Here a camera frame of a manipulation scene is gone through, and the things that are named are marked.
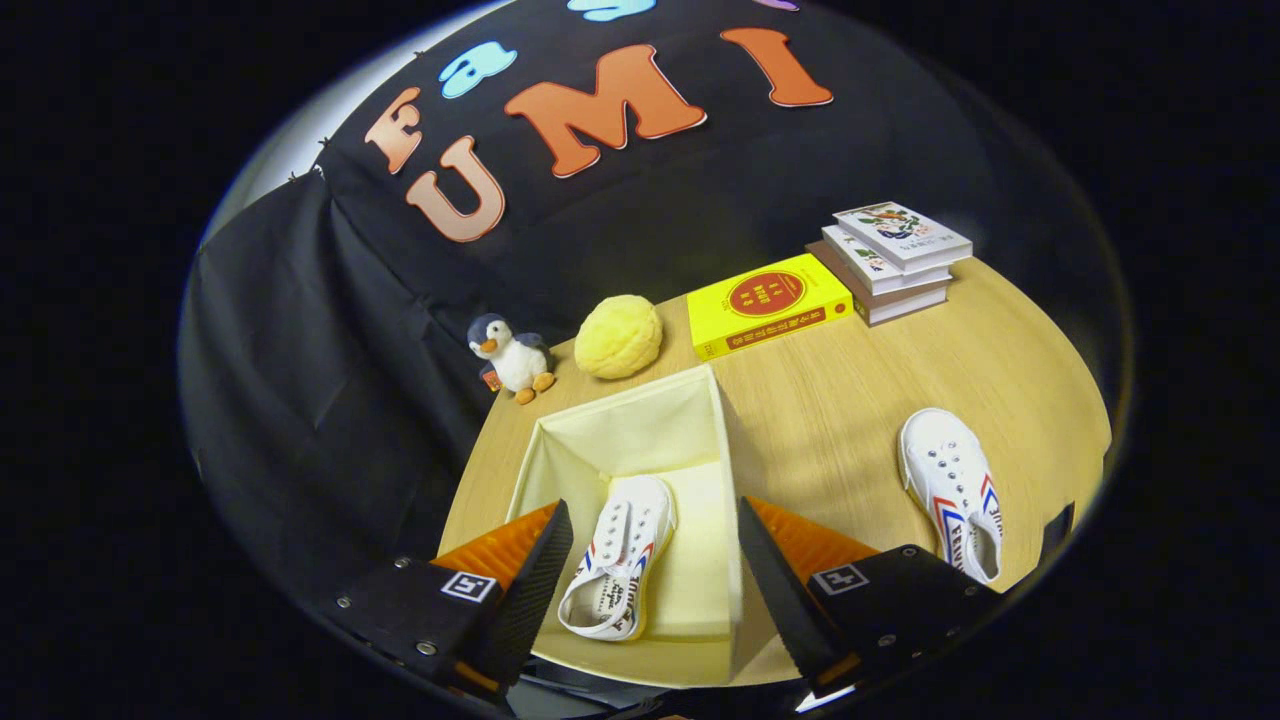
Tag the yellow book with red circle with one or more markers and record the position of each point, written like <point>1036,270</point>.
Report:
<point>765,305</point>

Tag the brown book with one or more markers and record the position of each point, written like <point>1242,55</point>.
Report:
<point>905,310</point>

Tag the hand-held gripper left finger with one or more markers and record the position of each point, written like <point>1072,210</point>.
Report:
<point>525,600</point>

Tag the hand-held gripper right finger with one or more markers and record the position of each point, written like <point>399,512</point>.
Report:
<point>785,600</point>

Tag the white illustrated book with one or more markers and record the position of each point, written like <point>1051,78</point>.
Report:
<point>868,266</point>
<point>900,232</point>

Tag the cream fabric storage box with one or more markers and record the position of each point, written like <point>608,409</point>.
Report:
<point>640,430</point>

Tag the white shoe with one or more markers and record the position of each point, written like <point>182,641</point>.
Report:
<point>615,560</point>
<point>950,490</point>

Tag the penguin plush toy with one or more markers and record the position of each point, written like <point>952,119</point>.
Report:
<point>514,360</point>

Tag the yellow round plush bun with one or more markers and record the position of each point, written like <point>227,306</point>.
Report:
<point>618,335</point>

